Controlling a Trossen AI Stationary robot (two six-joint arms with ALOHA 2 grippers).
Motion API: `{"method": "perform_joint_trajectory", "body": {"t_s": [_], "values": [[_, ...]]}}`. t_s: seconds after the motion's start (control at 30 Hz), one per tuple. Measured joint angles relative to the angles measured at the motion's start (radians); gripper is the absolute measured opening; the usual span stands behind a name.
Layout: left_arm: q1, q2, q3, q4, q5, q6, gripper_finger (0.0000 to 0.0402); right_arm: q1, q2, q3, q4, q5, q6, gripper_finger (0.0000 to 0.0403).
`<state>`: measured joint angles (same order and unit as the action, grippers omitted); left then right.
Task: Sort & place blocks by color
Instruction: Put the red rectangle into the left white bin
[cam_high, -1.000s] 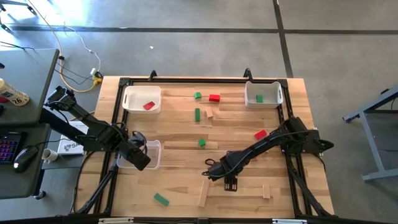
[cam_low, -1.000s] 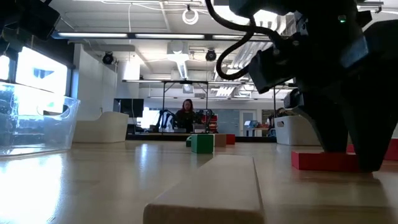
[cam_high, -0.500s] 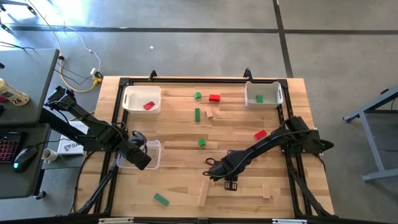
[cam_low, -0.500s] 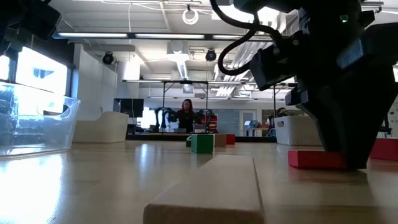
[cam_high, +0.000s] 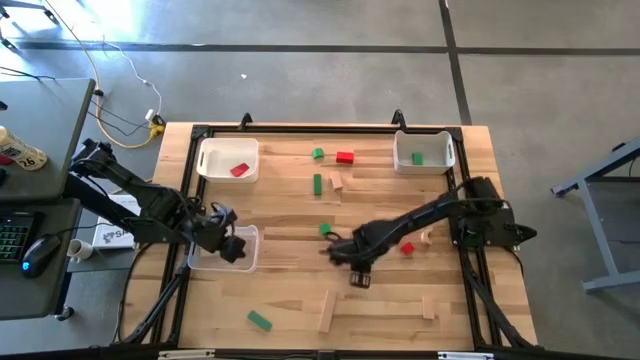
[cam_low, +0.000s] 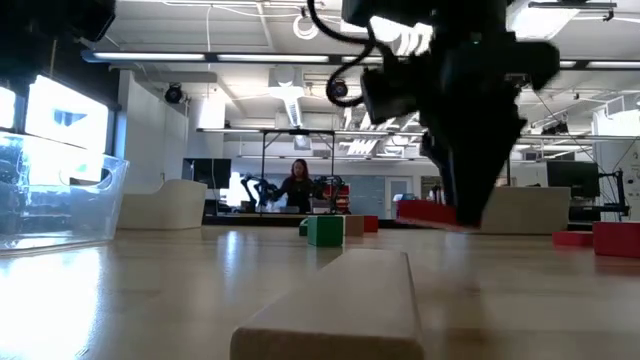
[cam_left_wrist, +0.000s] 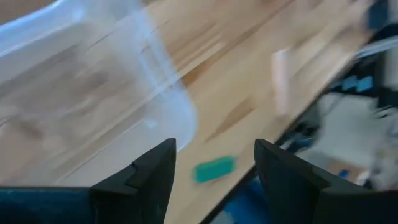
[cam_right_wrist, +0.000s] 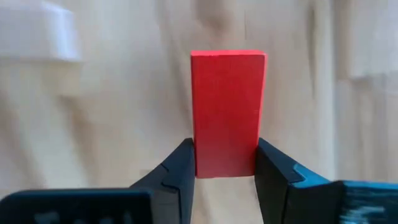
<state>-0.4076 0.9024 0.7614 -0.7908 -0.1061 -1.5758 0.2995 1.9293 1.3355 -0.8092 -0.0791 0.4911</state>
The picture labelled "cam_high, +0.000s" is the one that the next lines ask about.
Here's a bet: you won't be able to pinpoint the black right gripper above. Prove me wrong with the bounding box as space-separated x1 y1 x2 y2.
319 227 381 289

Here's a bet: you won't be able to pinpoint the long natural wooden plank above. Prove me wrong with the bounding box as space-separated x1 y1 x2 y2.
317 289 339 335

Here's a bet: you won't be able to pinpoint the clear plastic bin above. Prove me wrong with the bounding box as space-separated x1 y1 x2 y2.
187 223 261 274

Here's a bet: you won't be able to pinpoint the white plastic bin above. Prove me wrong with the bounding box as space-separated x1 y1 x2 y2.
392 129 457 176
196 137 261 184

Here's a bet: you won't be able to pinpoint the white printed box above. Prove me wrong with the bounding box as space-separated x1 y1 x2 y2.
92 193 144 250

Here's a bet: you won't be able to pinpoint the white cup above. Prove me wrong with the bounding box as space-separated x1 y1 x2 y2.
66 238 95 265

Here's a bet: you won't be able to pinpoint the black computer mouse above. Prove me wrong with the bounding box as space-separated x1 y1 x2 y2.
19 233 62 280

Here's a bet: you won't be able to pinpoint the dark grey desk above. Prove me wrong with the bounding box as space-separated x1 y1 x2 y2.
0 197 84 321

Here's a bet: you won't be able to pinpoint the backlit black keyboard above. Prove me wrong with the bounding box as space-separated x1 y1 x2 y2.
0 212 36 265

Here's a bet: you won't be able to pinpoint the cream labelled bottle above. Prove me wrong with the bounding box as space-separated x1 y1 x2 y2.
0 124 49 172

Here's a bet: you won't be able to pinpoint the black stand legs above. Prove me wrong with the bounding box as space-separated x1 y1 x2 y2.
0 0 60 51

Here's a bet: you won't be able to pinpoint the black hanging cable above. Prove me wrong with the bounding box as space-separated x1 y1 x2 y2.
113 243 151 344

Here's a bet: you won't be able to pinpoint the black aluminium rig frame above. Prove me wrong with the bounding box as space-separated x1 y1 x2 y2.
112 108 539 351

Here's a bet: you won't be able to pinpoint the silver bracket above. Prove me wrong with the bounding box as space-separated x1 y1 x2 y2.
437 351 495 360
157 349 216 360

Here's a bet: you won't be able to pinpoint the black floor cable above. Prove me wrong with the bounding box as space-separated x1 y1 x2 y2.
87 99 154 139

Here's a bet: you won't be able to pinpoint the yellow floor cable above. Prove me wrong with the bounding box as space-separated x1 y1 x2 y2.
42 0 166 150

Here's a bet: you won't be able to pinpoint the white floor cable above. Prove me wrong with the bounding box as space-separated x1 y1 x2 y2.
102 39 164 121

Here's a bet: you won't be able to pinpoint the grey metal table frame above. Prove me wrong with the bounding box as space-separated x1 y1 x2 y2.
550 137 640 294

